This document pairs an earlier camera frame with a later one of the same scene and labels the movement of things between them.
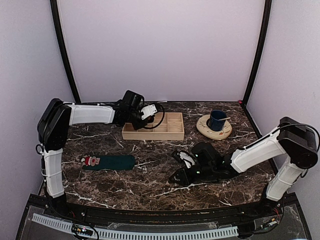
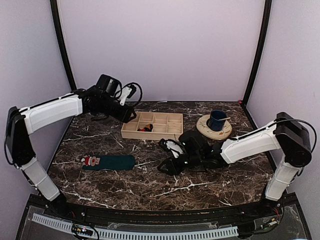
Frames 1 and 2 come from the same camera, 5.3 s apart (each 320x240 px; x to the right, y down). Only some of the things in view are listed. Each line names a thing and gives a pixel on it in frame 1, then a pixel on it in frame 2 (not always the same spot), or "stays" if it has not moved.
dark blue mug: (213, 122) stays
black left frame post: (57, 28) stays
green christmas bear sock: (109, 162) stays
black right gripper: (180, 174) -> (171, 165)
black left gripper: (137, 126) -> (125, 117)
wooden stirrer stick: (224, 119) stays
